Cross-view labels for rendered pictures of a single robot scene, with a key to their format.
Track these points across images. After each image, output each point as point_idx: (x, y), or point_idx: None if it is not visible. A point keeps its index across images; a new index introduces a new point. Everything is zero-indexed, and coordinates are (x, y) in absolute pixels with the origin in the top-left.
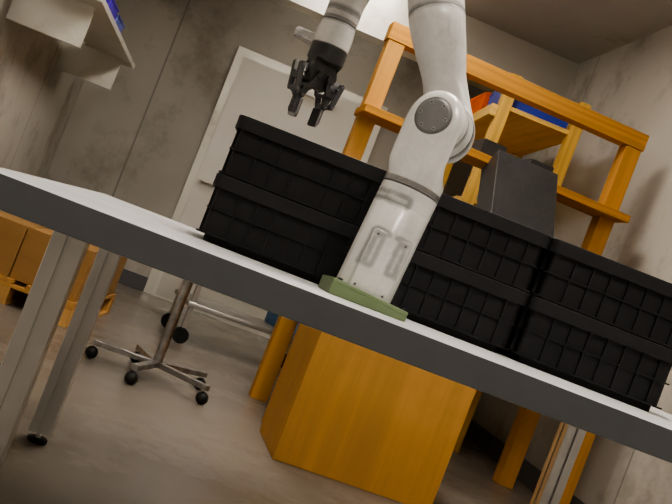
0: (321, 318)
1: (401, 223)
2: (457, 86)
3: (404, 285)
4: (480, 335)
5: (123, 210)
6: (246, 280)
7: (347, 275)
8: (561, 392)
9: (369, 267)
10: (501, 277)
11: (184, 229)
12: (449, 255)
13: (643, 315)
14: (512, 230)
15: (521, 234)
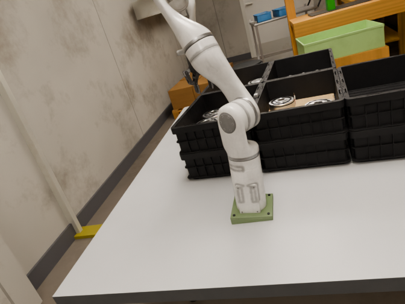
0: (211, 295)
1: (244, 178)
2: (235, 87)
3: (282, 157)
4: (332, 160)
5: (154, 195)
6: (172, 294)
7: (238, 207)
8: (350, 281)
9: (243, 202)
10: (327, 131)
11: None
12: (295, 134)
13: None
14: (319, 109)
15: (325, 108)
